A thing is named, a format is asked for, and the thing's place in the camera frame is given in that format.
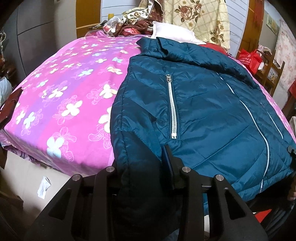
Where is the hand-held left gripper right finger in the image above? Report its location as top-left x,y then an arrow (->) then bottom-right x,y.
163,145 -> 269,241

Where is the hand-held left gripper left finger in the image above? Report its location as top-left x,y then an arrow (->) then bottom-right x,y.
24,166 -> 122,241

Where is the teal puffer jacket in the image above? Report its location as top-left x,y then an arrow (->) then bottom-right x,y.
110,37 -> 296,232

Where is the person's right hand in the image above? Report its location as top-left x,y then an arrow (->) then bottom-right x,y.
288,173 -> 296,202

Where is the white paper scrap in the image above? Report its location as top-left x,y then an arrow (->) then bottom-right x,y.
37,176 -> 52,199

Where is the wooden chair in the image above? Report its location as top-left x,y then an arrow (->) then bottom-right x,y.
257,44 -> 285,98

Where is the pink floral bed sheet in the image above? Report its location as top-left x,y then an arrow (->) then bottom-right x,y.
0,30 -> 296,178

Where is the floral curtain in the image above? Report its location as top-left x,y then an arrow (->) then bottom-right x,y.
275,19 -> 296,93

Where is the red shopping bag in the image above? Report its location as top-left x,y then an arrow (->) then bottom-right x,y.
238,49 -> 263,75

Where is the red ruffled pillow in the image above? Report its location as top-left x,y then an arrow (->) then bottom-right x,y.
200,42 -> 228,55

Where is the white pillow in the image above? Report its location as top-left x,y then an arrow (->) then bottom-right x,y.
151,21 -> 206,45

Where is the yellow wooden door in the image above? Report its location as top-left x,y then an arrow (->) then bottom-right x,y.
76,0 -> 102,39
240,0 -> 266,55

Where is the brown floral blanket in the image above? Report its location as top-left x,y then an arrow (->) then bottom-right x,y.
116,0 -> 164,37

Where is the cream floral quilt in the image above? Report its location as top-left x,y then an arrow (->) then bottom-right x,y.
162,0 -> 230,50

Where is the clear plastic bag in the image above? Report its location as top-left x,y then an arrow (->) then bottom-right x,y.
102,19 -> 118,35

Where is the grey wardrobe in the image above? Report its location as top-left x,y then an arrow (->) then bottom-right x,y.
5,0 -> 78,77

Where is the wall picture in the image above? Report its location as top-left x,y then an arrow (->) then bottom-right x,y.
266,15 -> 280,35

